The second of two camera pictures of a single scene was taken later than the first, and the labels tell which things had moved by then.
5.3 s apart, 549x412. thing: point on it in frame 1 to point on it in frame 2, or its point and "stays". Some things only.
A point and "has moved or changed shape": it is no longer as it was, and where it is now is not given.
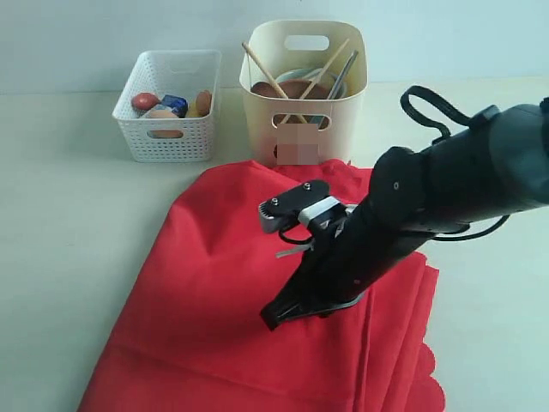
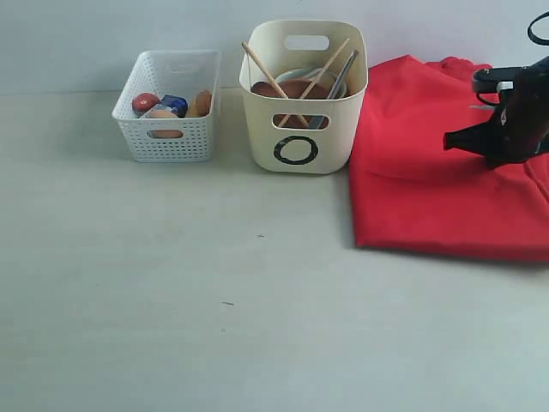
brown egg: (161, 113) stays
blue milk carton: (178, 105) stays
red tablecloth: (195, 340) to (407, 190)
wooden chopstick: (320, 74) stays
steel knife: (339, 81) has moved or changed shape
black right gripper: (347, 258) to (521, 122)
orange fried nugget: (203, 102) stays
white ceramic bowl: (328, 78) stays
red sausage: (145, 100) stays
